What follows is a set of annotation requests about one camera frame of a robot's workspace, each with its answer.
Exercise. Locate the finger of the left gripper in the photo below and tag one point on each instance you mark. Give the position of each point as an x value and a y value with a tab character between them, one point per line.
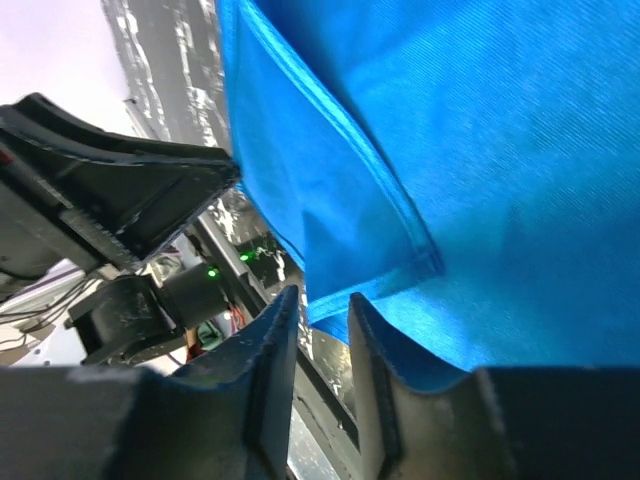
120	199

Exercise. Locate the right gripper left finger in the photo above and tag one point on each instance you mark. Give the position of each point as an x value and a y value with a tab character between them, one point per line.
114	422

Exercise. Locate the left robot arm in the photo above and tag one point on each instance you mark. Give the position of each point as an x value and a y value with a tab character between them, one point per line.
125	321

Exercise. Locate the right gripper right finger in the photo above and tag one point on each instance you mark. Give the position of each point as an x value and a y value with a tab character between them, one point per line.
419	417

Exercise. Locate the blue cloth napkin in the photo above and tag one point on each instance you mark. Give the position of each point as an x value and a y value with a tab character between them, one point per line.
470	167

